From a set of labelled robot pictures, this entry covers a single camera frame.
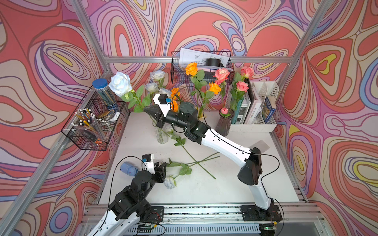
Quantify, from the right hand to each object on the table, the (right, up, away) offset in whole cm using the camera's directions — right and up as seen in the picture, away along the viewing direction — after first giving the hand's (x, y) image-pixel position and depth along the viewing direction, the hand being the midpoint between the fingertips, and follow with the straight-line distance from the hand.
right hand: (144, 109), depth 63 cm
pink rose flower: (+48, +12, +22) cm, 54 cm away
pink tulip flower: (+39, +1, +17) cm, 42 cm away
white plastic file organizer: (+65, +1, +33) cm, 73 cm away
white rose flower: (+13, -19, +39) cm, 45 cm away
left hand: (+7, -27, +11) cm, 30 cm away
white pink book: (+61, +4, +29) cm, 67 cm away
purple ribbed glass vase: (+44, -6, +42) cm, 62 cm away
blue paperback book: (+74, +3, +40) cm, 84 cm away
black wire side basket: (-22, -4, +10) cm, 24 cm away
